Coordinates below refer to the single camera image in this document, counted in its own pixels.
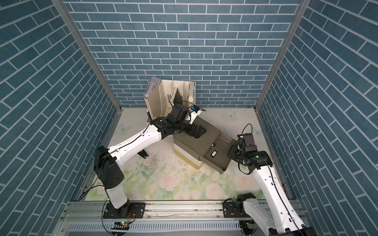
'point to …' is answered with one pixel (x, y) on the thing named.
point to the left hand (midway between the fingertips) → (204, 128)
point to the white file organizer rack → (157, 101)
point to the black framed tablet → (176, 98)
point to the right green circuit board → (252, 226)
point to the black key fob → (213, 153)
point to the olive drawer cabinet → (192, 149)
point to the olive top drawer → (216, 155)
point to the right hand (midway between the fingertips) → (232, 153)
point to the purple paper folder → (153, 82)
